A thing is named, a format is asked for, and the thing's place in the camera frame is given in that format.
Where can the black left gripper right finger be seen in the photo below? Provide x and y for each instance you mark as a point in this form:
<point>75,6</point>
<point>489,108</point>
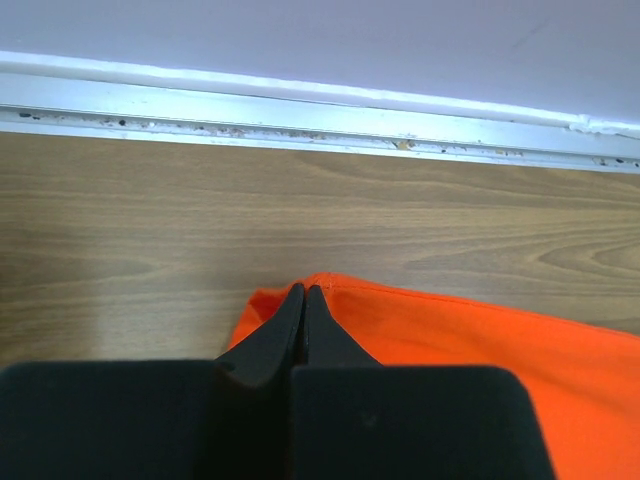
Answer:
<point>354,418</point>

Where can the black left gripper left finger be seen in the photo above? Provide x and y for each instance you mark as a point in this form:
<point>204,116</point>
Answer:
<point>224,418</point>

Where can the orange t shirt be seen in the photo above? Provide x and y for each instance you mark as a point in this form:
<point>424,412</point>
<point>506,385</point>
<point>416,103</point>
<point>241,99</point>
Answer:
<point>583,381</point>

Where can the aluminium frame rail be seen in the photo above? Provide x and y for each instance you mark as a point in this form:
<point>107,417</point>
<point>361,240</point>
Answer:
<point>65,96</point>

